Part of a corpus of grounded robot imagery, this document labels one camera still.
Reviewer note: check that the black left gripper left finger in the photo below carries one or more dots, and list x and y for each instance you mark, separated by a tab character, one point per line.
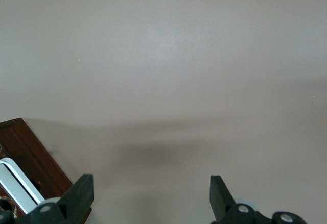
76	198

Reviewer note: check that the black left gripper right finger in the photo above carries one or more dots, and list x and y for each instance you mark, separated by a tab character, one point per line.
219	198

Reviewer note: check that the brown wooden drawer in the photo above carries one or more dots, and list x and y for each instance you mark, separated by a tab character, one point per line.
28	145

